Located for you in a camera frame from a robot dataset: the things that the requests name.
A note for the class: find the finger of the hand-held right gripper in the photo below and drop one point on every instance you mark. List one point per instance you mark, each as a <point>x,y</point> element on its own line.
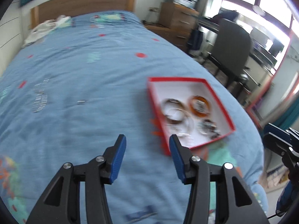
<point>278,128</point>
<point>273,142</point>

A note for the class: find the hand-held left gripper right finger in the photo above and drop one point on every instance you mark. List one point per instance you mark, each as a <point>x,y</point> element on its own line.
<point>177,158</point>

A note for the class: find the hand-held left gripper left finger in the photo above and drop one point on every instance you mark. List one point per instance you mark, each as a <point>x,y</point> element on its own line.
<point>118,158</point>

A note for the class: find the red cardboard box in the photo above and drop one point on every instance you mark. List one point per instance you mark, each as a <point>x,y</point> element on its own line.
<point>179,93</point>

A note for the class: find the person's right hand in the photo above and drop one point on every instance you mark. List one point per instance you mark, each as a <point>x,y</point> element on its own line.
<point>285,196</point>

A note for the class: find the brown grey bangle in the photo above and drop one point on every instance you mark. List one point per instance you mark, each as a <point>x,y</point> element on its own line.
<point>171,112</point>

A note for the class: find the amber bangle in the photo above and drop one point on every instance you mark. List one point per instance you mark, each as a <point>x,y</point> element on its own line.
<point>192,112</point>

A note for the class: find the computer monitor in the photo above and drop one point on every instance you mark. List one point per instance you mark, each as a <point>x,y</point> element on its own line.
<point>275,47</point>

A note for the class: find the blue printed blanket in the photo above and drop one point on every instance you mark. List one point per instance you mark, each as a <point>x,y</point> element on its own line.
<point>105,70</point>

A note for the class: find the dark office chair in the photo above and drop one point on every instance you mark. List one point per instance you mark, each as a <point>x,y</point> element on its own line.
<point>231,49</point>

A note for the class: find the grey bag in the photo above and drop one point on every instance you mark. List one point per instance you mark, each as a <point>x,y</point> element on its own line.
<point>195,42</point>

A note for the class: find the glass desk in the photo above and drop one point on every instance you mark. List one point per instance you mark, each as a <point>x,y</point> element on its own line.
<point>208,23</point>

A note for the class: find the low wooden nightstand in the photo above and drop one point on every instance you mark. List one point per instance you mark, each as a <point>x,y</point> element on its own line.
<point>161,31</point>

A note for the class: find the wooden drawer chest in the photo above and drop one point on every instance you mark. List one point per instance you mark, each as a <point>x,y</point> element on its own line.
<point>179,21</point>

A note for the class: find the white garment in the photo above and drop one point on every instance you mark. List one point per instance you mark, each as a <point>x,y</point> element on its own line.
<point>44,29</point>

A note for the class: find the wooden headboard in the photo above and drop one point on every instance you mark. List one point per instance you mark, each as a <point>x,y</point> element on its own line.
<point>84,3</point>

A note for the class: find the white wardrobe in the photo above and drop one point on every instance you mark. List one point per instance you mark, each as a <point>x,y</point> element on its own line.
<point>9,35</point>

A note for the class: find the wall socket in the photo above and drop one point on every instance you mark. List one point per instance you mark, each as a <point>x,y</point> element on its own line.
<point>153,9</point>

